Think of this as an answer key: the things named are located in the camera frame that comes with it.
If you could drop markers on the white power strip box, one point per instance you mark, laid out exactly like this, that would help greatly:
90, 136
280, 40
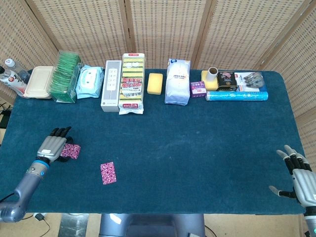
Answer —
111, 84

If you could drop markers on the light blue wet wipes pack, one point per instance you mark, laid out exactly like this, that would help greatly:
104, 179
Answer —
89, 81

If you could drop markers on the black power strip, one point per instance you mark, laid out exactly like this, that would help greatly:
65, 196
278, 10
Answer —
4, 119

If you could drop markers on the dark blue table cloth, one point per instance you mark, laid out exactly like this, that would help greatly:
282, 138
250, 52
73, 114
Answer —
172, 148

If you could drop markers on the blue cling film roll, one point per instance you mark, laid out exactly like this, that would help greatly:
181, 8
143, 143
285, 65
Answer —
237, 95

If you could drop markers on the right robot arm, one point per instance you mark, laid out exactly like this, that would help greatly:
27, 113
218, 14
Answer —
311, 222

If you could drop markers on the white labelled drink bottle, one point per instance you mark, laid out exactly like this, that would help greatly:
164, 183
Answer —
12, 81

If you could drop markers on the beige lunch box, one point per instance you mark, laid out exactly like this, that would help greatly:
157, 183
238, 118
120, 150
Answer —
39, 81

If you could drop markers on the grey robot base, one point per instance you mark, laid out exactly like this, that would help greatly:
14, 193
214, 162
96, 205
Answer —
148, 224

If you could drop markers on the shiny metal table leg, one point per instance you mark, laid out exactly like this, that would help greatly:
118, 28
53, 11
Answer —
74, 225

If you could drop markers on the black tin can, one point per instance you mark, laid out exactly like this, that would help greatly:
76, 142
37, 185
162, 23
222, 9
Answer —
227, 81

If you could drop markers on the clear box green tea bags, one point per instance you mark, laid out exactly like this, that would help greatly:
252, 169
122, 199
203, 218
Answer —
64, 76

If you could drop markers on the white lint roller roll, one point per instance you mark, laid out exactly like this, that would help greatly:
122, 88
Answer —
212, 75

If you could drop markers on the black power adapter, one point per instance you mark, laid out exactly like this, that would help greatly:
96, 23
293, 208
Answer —
39, 217

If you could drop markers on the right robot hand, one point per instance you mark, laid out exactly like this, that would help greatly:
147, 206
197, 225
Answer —
303, 185

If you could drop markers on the pink patterned card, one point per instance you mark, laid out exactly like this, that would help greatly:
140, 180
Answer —
108, 172
72, 151

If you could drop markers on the yellow sponge multipack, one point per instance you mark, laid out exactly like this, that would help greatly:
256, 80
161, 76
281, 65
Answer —
130, 84

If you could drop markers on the clear bottle white cap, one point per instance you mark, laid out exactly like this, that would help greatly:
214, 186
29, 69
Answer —
14, 66

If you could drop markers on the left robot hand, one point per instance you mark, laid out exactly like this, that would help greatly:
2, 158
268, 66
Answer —
51, 146

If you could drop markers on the small purple box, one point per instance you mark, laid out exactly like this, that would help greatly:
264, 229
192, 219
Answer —
197, 90

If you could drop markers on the white paper bag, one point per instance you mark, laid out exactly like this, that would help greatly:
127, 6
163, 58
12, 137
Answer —
176, 84

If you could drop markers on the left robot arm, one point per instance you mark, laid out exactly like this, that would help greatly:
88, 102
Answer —
27, 182

